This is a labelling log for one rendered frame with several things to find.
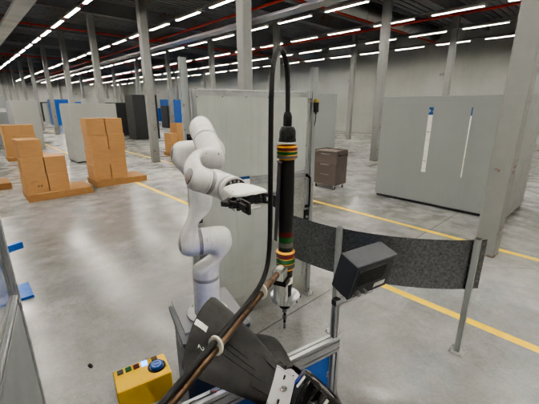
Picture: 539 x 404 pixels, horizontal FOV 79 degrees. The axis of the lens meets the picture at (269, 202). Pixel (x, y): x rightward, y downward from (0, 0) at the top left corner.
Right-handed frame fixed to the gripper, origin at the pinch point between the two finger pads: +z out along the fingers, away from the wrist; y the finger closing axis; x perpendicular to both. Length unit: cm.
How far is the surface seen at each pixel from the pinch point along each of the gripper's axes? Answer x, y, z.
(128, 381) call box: -57, 35, -24
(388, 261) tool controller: -46, -76, -19
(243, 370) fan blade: -31.7, 14.2, 14.3
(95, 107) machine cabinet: 23, -67, -1224
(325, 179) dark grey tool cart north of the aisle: -150, -463, -501
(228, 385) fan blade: -31.4, 18.7, 16.4
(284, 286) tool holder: -14.7, 3.3, 14.1
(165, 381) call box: -60, 25, -21
